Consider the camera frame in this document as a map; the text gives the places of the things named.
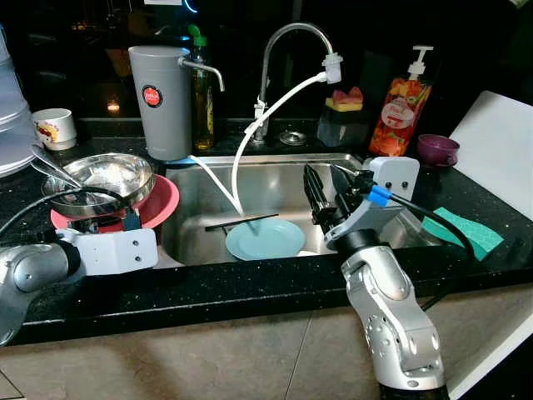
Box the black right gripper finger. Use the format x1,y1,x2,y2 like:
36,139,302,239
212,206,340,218
331,164,361,209
304,163,333,224

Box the stainless steel sink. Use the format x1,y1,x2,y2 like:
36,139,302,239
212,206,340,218
158,152,436,269

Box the stainless steel bowl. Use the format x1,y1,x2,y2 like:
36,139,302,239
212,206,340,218
41,152,157,220

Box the black sponge holder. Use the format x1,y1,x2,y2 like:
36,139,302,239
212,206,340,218
316,107,372,150

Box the pink plate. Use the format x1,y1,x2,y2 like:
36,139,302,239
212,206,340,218
49,173,181,233

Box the light blue plate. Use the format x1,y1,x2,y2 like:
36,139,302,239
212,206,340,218
225,217,306,263

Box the metal spoon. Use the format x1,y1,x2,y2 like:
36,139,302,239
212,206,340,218
30,145,85,190

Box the yellow and pink sponge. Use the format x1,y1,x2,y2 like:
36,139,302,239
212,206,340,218
326,86,366,113

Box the black chopstick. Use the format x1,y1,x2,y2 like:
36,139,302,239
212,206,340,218
204,212,281,233

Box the orange dish soap pump bottle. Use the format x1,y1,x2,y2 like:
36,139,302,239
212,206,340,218
368,45,436,158

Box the purple small bowl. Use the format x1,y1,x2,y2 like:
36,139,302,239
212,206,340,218
416,133,461,168

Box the white printed mug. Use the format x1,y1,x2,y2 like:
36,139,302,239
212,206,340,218
31,107,78,152

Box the white faucet diverter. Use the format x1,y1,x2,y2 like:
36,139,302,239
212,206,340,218
322,53,344,85

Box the grey water filter canister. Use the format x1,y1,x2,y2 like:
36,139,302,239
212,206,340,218
128,45,226,162

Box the teal wavy sponge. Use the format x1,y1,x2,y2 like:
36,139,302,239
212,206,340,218
420,206,506,262

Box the chrome gooseneck faucet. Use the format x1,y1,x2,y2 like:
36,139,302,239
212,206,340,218
253,22,337,143

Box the white stacked containers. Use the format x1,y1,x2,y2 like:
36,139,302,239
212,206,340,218
0,25,39,178

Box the white cutting board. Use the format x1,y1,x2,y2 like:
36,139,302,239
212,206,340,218
447,89,533,220

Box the green capped oil bottle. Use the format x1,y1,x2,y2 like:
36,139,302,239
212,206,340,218
187,24,217,152

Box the beige cabinet front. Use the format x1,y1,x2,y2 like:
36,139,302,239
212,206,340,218
0,282,533,400

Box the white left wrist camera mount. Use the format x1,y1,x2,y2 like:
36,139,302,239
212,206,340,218
57,227,159,277

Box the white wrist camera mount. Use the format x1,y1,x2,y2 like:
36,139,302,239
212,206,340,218
325,156,421,251
57,227,159,277

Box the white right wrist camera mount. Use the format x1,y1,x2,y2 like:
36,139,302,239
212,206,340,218
325,156,421,251

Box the chrome countertop ring fitting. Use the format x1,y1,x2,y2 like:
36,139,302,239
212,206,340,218
278,128,310,148

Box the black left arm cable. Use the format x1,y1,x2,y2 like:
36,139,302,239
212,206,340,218
0,187,127,241

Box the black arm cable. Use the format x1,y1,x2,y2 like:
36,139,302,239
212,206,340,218
0,187,127,241
365,187,486,269

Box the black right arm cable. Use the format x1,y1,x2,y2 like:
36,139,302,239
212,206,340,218
365,187,486,269

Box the white filter hose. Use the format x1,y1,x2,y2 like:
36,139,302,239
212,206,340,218
189,72,331,217

